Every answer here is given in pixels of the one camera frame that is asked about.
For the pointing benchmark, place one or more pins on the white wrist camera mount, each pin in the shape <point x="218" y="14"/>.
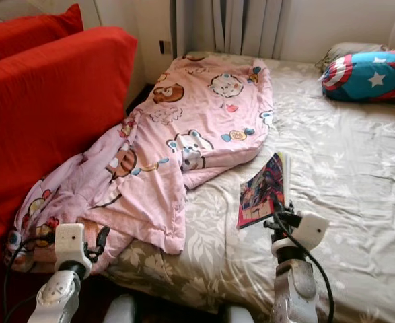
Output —
<point x="70" y="243"/>
<point x="311" y="230"/>

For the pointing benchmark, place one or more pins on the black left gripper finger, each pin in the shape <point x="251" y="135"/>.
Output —
<point x="102" y="239"/>

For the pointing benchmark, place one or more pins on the pink cartoon print blanket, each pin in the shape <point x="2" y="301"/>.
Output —
<point x="197" y="121"/>

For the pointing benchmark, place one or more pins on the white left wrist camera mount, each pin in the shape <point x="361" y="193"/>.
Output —
<point x="70" y="243"/>

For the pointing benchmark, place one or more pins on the grey robot leg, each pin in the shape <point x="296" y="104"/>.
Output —
<point x="237" y="315"/>
<point x="120" y="309"/>

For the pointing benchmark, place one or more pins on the bed with beige floral sheet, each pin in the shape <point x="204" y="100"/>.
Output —
<point x="345" y="161"/>

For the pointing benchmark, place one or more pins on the stars and stripes bolster pillow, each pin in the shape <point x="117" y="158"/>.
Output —
<point x="372" y="81"/>

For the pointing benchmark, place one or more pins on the grey left robot leg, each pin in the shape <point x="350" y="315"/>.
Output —
<point x="120" y="309"/>

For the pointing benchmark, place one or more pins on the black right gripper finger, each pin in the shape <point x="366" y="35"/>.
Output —
<point x="282" y="209"/>

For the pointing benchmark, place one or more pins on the grey right robot leg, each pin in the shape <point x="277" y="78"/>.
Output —
<point x="237" y="315"/>

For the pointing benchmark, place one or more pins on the colourful comic book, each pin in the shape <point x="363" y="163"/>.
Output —
<point x="261" y="192"/>

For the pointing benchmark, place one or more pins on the large red fabric cushion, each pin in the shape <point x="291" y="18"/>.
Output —
<point x="49" y="114"/>

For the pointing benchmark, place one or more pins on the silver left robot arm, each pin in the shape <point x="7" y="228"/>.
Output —
<point x="56" y="299"/>

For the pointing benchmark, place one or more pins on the black wall socket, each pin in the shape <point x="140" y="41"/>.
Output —
<point x="164" y="47"/>

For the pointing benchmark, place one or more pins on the small red fabric cushion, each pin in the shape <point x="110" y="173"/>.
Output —
<point x="29" y="33"/>

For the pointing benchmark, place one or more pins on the small beige floral pillow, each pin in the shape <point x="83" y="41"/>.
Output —
<point x="345" y="50"/>

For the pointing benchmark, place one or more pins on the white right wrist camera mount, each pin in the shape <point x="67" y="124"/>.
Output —
<point x="311" y="230"/>

